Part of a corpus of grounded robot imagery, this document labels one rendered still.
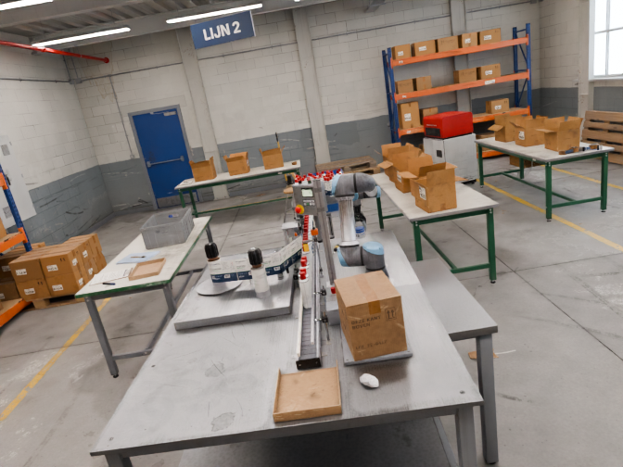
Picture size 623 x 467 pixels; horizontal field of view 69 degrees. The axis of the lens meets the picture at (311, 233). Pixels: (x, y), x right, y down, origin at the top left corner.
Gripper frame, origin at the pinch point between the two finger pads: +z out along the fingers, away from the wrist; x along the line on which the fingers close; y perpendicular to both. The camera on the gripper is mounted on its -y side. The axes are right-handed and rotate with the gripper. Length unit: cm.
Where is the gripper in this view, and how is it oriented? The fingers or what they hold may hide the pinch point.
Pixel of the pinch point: (359, 230)
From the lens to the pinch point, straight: 324.2
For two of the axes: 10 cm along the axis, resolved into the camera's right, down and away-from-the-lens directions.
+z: 1.6, 9.4, 3.0
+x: 9.9, -1.7, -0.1
